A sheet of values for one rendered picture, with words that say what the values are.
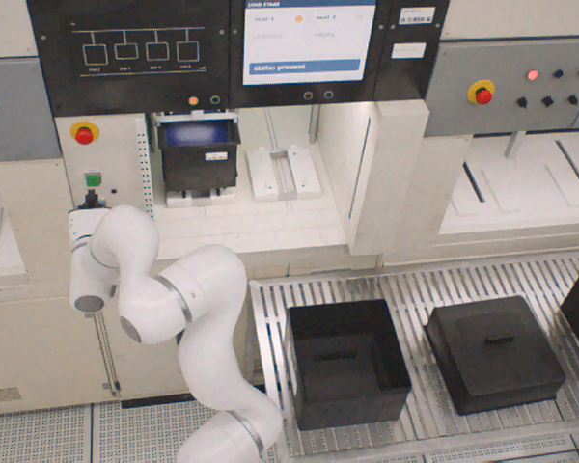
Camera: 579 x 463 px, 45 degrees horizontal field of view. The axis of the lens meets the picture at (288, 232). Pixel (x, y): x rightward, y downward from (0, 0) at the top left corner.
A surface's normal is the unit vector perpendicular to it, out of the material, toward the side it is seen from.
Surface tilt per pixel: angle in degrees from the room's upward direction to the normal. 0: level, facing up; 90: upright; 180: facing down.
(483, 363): 0
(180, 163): 90
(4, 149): 90
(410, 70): 90
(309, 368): 0
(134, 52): 90
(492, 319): 0
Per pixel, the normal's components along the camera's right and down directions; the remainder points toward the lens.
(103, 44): 0.17, 0.74
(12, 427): 0.07, -0.66
